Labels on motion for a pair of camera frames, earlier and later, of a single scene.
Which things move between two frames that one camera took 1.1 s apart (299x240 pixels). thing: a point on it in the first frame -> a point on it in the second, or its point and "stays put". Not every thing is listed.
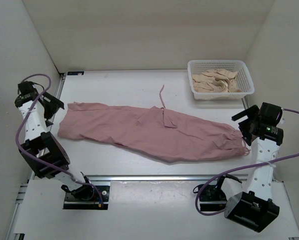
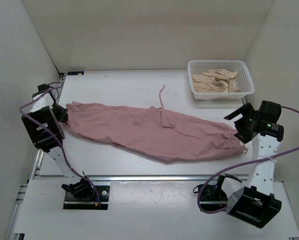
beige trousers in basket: (218, 80) stays put
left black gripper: (48, 116) -> (63, 115)
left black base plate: (99, 200) stays put
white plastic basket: (219, 79) stays put
